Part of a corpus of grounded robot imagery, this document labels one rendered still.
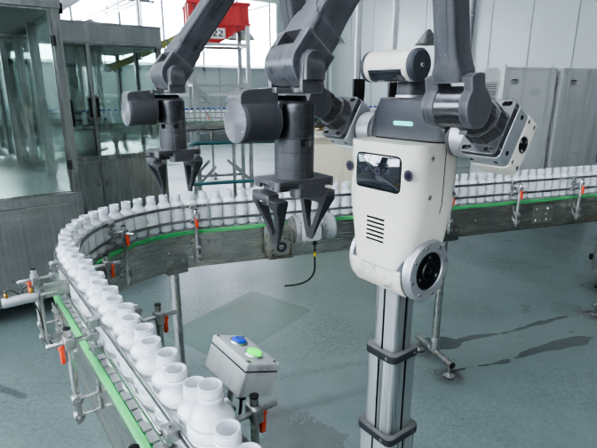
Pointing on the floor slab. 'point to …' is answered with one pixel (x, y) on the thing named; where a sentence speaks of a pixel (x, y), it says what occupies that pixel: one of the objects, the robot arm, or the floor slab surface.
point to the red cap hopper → (238, 15)
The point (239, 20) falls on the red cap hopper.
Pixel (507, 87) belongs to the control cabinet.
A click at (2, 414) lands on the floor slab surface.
